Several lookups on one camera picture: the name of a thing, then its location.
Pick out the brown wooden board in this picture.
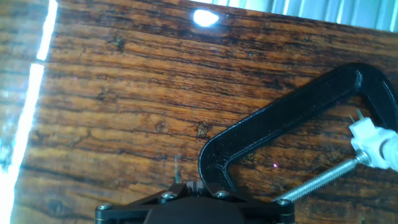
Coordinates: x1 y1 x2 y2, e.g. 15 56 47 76
0 0 398 224

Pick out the white lamp socket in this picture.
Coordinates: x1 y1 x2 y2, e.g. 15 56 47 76
348 109 392 170

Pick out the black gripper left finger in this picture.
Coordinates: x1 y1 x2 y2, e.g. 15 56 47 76
95 182 197 224

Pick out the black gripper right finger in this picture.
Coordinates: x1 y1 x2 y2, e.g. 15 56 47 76
195 182 295 224

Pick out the black metal C-clamp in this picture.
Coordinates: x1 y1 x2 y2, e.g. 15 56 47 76
198 62 398 203

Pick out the small white cap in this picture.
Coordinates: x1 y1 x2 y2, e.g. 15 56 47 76
381 132 398 172

